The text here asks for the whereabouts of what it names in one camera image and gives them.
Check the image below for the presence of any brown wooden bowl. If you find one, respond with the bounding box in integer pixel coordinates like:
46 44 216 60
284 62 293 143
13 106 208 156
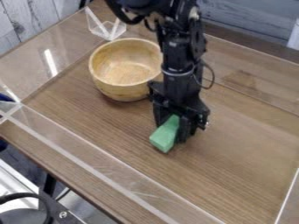
87 38 162 102

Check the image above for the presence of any green rectangular block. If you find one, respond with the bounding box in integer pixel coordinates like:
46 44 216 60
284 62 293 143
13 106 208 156
149 115 180 153

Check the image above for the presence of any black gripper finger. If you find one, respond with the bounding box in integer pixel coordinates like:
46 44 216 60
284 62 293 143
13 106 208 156
177 113 197 143
153 101 172 127

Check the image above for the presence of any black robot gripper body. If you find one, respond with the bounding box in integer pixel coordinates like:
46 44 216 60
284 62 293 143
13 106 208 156
146 67 210 130

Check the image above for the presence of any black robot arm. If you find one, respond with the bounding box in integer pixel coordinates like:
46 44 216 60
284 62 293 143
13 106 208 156
103 0 210 143

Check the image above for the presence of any clear acrylic corner bracket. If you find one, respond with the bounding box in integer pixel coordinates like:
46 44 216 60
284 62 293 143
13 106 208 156
83 7 126 41

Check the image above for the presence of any black cable loop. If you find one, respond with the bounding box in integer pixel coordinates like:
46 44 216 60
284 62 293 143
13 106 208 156
0 192 53 224

